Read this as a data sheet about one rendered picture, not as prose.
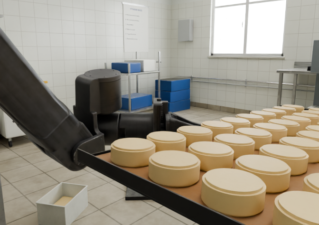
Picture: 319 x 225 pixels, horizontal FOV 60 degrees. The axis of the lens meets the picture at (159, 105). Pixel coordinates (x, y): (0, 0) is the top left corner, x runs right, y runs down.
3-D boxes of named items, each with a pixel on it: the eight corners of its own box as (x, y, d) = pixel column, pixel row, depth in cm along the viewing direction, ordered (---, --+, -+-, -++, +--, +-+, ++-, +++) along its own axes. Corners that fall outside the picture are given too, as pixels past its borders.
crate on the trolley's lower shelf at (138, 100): (136, 103, 516) (136, 92, 512) (152, 105, 494) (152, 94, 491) (114, 107, 471) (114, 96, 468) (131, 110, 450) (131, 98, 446)
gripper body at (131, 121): (162, 151, 51) (122, 151, 51) (164, 97, 50) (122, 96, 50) (163, 164, 45) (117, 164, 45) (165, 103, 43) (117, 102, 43)
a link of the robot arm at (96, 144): (42, 149, 44) (74, 170, 39) (31, 79, 40) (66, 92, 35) (100, 124, 53) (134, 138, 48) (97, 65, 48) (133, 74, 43)
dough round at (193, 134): (212, 149, 36) (213, 135, 36) (174, 146, 37) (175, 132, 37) (210, 139, 41) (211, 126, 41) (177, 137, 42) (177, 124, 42)
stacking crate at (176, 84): (174, 87, 576) (174, 77, 573) (190, 89, 550) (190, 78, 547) (154, 89, 532) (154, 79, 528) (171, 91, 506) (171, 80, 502)
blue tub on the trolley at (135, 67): (124, 71, 478) (124, 61, 475) (141, 72, 453) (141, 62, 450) (111, 72, 456) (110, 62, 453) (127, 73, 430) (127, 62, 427)
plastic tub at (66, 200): (62, 201, 211) (61, 182, 208) (89, 205, 206) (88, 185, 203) (36, 224, 183) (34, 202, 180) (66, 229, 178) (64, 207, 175)
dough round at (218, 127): (201, 139, 41) (201, 126, 41) (199, 131, 46) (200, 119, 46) (235, 141, 41) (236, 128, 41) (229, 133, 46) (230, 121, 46)
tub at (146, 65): (137, 70, 512) (136, 59, 509) (156, 70, 487) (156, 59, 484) (124, 70, 483) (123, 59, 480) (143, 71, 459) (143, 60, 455)
